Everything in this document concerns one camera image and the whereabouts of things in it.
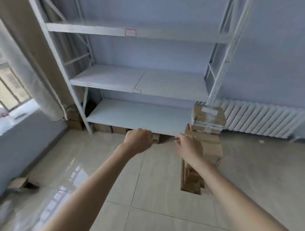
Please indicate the person's right forearm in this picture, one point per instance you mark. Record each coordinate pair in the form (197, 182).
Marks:
(228, 192)

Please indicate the person's left hand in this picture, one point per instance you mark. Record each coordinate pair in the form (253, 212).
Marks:
(137, 142)

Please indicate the beige curtain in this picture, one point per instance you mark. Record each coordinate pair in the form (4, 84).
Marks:
(35, 47)

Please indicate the white metal shelf rack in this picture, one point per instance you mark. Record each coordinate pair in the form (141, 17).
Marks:
(143, 81)

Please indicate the open small cardboard box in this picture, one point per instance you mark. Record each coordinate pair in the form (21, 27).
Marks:
(22, 183)

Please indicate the small brown cardboard box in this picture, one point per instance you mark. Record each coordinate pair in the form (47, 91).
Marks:
(156, 138)

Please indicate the white wall radiator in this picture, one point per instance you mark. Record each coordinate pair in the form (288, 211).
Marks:
(259, 117)

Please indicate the white sheer curtain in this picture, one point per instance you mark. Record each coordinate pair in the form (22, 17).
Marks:
(31, 78)

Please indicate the taped cardboard box with label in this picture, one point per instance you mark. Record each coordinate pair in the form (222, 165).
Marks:
(208, 115)

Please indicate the person's right hand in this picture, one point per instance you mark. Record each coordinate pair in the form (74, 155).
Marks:
(190, 147)

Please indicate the person's right fingers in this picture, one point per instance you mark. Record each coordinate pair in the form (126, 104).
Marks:
(179, 140)

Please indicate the large plain cardboard box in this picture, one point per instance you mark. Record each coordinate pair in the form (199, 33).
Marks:
(209, 145)

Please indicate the person's left fingers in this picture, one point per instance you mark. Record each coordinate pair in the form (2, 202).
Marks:
(148, 136)

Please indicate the cardboard box with printed tape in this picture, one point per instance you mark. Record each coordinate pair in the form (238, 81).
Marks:
(190, 179)

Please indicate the person's left forearm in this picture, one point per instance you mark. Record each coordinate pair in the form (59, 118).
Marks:
(95, 188)

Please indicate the red-bordered white shelf label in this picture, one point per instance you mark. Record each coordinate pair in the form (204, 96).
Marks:
(136, 90)
(130, 32)

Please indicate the window with bars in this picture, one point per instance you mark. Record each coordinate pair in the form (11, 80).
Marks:
(12, 88)

